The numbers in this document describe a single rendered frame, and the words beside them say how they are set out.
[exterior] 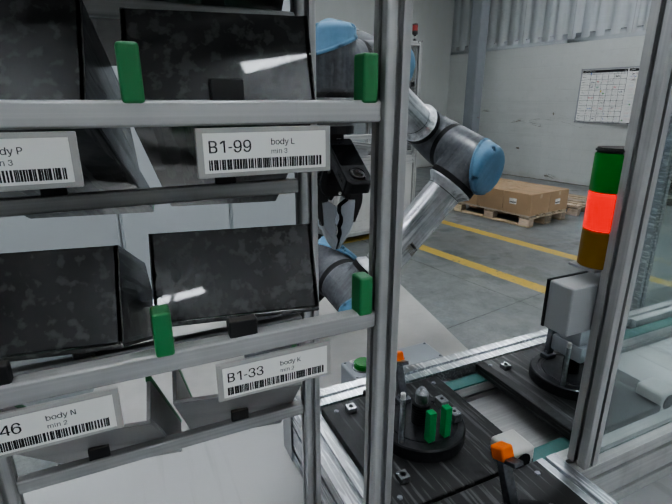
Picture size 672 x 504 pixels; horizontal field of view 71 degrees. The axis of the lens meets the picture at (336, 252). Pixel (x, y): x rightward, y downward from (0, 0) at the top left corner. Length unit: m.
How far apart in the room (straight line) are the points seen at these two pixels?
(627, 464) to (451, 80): 10.95
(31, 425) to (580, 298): 0.61
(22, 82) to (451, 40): 11.46
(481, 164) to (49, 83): 0.89
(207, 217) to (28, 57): 3.37
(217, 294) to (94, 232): 3.15
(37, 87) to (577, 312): 0.63
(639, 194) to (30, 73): 0.61
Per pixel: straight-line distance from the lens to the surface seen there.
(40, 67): 0.35
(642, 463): 0.96
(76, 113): 0.30
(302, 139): 0.31
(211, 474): 0.92
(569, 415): 0.92
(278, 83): 0.36
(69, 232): 3.51
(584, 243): 0.70
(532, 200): 6.10
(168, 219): 3.60
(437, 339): 1.31
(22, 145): 0.30
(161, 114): 0.30
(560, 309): 0.70
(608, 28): 9.73
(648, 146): 0.66
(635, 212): 0.67
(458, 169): 1.09
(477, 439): 0.81
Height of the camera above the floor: 1.47
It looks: 18 degrees down
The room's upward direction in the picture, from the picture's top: straight up
